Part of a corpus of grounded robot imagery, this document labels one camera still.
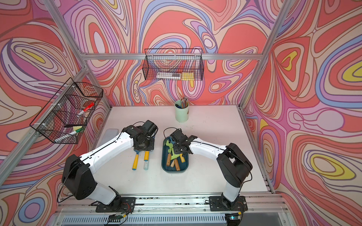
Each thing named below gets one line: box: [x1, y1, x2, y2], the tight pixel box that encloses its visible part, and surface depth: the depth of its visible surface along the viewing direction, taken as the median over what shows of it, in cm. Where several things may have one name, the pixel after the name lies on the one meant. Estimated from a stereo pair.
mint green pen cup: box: [174, 99, 190, 123], surface depth 109 cm
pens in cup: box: [175, 96, 189, 109], surface depth 103 cm
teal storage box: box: [161, 136, 190, 174], surface depth 88 cm
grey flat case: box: [98, 128, 120, 148], surface depth 103 cm
